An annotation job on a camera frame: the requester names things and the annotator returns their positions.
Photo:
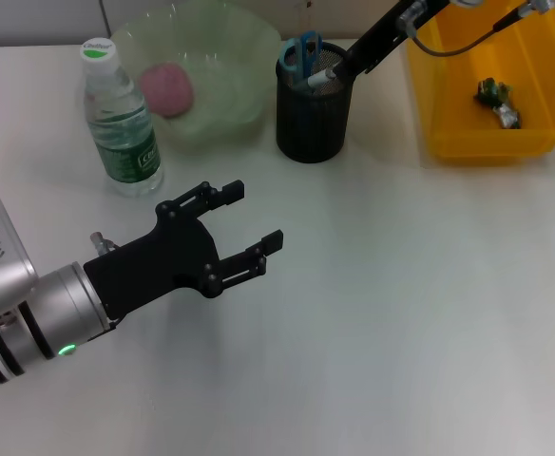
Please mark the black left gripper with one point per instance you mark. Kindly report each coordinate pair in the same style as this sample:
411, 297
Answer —
163, 261

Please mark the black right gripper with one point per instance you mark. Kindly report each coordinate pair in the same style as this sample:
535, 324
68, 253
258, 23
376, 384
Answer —
387, 38

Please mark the grey clear pen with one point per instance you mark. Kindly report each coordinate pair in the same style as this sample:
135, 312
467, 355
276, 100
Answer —
320, 78

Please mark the blue capped scissors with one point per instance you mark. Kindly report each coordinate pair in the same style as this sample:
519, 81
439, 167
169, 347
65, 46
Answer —
301, 57

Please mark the transparent plastic ruler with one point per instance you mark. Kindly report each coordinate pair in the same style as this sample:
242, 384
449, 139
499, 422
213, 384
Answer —
307, 14

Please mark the pink peach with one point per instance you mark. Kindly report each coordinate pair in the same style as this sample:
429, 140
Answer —
166, 92

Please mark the clear green-label water bottle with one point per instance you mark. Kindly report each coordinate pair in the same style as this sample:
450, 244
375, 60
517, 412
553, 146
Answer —
120, 142

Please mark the green plastic wrapper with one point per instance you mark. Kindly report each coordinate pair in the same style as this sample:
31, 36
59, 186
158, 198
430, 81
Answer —
498, 102

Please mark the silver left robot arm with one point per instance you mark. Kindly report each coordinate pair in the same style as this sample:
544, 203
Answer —
54, 309

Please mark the black mesh pen holder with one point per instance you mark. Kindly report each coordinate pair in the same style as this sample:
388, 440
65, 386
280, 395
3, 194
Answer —
311, 128

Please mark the translucent green fruit bowl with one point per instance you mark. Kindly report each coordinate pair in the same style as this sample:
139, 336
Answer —
230, 71

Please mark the yellow plastic bin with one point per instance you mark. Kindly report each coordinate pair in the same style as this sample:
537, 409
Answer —
448, 119

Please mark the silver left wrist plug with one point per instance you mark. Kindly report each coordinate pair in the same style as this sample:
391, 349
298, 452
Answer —
99, 240

